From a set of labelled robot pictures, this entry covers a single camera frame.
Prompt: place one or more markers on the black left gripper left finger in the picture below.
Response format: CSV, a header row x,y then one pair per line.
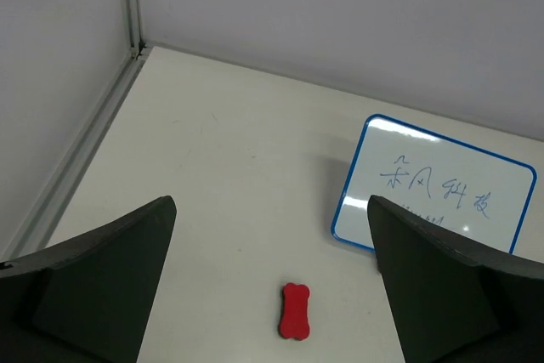
x,y
89,298

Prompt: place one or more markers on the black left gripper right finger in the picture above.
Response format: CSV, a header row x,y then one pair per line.
x,y
454,299

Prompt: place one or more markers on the blue-framed small whiteboard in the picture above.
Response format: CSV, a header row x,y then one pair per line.
x,y
458,186

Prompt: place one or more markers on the red bone-shaped eraser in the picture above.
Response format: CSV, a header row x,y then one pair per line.
x,y
294,320

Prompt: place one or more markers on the aluminium corner frame post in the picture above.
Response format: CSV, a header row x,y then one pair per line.
x,y
66,66

